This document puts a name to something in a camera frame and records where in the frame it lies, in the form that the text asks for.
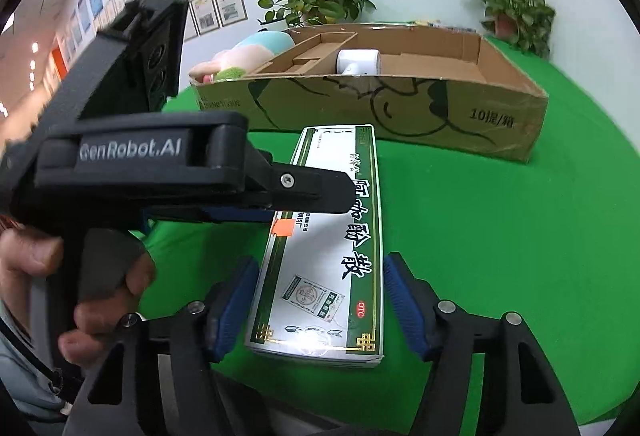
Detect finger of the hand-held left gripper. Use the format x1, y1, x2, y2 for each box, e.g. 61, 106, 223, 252
142, 148, 354, 225

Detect pink plush toy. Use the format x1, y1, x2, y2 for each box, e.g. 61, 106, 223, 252
189, 30, 296, 84

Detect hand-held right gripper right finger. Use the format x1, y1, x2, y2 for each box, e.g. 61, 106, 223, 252
382, 252, 581, 436

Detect white hair dryer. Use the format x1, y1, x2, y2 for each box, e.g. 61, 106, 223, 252
336, 48, 383, 77

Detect small green potted plant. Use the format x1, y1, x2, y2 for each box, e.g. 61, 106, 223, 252
459, 0, 557, 60

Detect person's grey jacket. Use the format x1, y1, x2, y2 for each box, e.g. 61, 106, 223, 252
0, 301, 78, 423

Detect person's grey trousers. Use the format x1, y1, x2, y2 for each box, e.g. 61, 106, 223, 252
212, 368, 346, 436

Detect white and green medicine box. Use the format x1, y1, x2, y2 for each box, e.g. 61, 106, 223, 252
244, 125, 386, 369

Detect green tablecloth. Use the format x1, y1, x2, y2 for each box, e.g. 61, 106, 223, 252
142, 20, 640, 422

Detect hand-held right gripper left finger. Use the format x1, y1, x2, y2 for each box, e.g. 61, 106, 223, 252
62, 256, 261, 436

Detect brown cardboard box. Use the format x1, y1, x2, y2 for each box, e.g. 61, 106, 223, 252
189, 22, 549, 165

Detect person's left hand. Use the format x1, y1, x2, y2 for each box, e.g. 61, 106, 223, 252
0, 216, 157, 367

